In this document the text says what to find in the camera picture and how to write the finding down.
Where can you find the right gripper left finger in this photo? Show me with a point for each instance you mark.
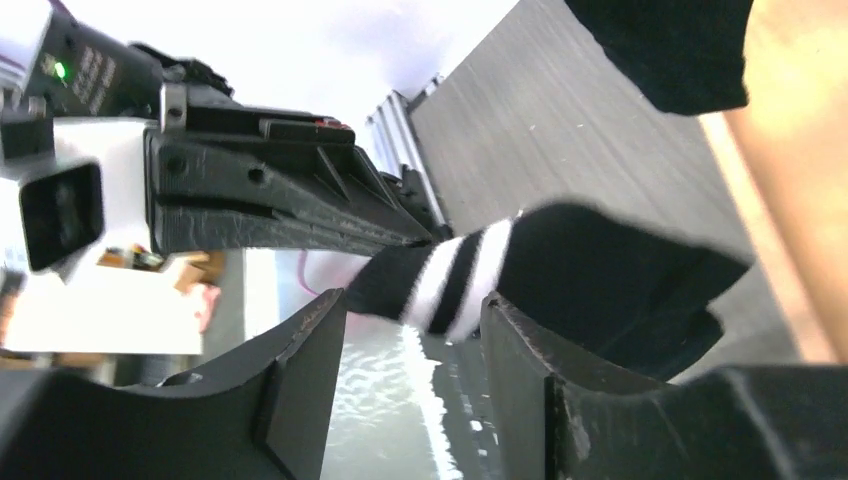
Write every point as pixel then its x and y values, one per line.
pixel 259 411

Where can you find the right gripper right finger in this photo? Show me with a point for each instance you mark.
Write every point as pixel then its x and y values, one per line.
pixel 564 413

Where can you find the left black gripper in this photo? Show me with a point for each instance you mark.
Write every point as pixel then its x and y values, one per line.
pixel 224 176

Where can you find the black sock white stripes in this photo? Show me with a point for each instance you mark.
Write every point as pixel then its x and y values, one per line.
pixel 685 56

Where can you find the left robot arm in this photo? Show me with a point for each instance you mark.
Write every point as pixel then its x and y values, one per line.
pixel 81 72

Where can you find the wooden hanging rack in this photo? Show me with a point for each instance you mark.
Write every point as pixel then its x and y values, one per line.
pixel 784 159

